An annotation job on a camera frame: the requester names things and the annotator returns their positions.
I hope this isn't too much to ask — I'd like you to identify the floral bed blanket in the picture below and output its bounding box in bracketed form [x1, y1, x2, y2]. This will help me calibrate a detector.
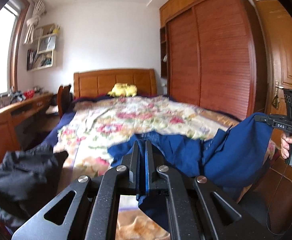
[52, 95, 277, 240]

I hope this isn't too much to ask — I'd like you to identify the black garment pile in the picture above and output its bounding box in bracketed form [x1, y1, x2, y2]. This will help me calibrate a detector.
[0, 144, 68, 231]

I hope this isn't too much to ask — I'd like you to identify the black gadget on desk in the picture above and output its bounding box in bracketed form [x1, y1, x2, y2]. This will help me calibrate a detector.
[10, 91, 26, 104]

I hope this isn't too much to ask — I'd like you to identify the blue suit jacket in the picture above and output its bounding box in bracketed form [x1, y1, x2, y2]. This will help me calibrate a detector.
[107, 112, 274, 231]

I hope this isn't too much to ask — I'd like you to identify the wooden desk chair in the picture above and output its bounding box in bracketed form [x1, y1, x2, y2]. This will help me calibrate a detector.
[57, 85, 73, 118]

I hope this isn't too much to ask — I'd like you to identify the wooden louvered wardrobe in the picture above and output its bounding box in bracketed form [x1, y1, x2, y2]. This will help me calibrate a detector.
[161, 0, 267, 120]

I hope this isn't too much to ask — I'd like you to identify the yellow Pikachu plush toy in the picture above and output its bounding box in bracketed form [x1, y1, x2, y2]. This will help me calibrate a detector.
[107, 83, 137, 97]

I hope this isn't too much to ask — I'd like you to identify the red basket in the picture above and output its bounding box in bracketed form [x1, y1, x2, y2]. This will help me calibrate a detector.
[23, 89, 35, 100]

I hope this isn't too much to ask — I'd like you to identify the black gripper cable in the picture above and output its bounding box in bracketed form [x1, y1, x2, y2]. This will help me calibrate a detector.
[265, 97, 292, 236]

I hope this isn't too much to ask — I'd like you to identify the tied beige curtain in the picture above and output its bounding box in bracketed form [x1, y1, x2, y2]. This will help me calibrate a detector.
[23, 0, 46, 44]

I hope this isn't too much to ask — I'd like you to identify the white wall shelf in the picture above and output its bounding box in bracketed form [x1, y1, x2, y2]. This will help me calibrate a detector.
[26, 23, 60, 72]

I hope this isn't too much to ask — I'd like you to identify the wooden room door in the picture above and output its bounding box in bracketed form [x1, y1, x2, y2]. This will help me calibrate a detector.
[252, 0, 292, 183]

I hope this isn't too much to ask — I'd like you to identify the wooden bed headboard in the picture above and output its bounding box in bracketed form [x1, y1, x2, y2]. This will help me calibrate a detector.
[74, 68, 157, 98]

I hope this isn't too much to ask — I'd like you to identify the wooden desk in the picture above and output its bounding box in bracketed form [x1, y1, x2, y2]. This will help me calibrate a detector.
[0, 93, 53, 163]

